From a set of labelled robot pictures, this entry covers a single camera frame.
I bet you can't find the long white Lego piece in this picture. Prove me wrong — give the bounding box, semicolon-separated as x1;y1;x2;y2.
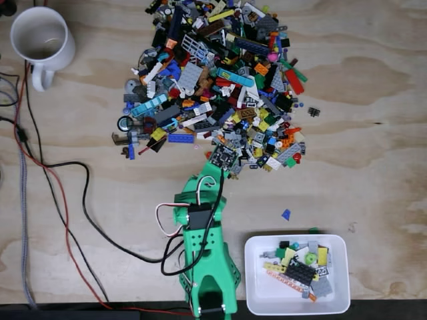
181;115;207;127

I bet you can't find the thin red Lego bar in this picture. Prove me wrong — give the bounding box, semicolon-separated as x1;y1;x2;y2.
137;138;167;155

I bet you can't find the dark grey Lego brick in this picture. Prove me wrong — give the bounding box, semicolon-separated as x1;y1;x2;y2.
153;105;181;124

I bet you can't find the light grey long Lego plate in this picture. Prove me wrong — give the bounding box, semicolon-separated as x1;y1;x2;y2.
276;142;302;165

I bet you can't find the light blue Lego vehicle piece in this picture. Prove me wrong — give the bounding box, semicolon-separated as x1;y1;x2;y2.
129;93;168;117

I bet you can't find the pale yellow Lego plate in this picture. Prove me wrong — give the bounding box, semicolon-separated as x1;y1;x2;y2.
282;247;297;267

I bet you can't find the light grey square Lego plate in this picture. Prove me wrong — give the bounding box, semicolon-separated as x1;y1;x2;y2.
177;62;203;90

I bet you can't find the long light blue Lego piece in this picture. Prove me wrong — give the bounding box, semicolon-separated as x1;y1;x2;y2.
216;67;256;88

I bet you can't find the orange Lego beam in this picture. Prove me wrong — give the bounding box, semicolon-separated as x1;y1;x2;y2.
266;269;304;293

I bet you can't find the white plastic bin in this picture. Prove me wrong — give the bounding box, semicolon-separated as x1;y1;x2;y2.
244;234;351;316

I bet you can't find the grey wedge Lego plate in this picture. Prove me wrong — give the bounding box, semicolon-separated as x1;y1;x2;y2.
270;71;287;93

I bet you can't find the black studded Lego plate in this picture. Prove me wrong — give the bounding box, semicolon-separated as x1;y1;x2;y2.
284;261;318;286

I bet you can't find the red Lego brick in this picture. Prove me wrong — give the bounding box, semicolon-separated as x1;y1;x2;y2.
285;69;306;96

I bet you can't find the white lattice Lego panel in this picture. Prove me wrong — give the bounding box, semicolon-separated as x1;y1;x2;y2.
181;34;209;64

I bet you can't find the long green Lego plate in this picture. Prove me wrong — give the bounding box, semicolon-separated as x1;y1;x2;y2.
279;59;308;83

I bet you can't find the wide dark blue Lego plate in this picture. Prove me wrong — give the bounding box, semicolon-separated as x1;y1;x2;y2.
234;36;270;57

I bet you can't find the brown Lego plate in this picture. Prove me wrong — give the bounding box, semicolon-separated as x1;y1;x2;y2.
196;21;226;37

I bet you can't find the long dark blue Lego plate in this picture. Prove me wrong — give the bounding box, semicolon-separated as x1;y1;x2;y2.
167;5;184;41

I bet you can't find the long yellow Lego plate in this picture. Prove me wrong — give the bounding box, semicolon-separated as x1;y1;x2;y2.
208;9;236;23

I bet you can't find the dark grey Lego plate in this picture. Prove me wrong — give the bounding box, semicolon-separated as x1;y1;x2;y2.
256;15;279;34

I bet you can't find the white ceramic mug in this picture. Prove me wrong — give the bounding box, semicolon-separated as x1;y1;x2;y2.
9;6;77;93

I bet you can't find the small camera circuit board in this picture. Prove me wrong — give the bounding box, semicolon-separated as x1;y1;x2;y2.
209;143;240;173

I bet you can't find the white red servo wire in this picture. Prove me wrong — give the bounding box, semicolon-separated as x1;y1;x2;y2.
155;202;191;238

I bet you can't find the thick black cable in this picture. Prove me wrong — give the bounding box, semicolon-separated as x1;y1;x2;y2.
13;123;226;277

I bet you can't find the thin black cable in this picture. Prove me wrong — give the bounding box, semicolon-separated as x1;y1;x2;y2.
23;59;111;304

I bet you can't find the thin red cable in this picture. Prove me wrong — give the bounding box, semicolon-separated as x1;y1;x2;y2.
13;59;196;316

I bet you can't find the grey braided cable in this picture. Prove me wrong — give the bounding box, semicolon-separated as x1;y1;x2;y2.
0;76;37;309

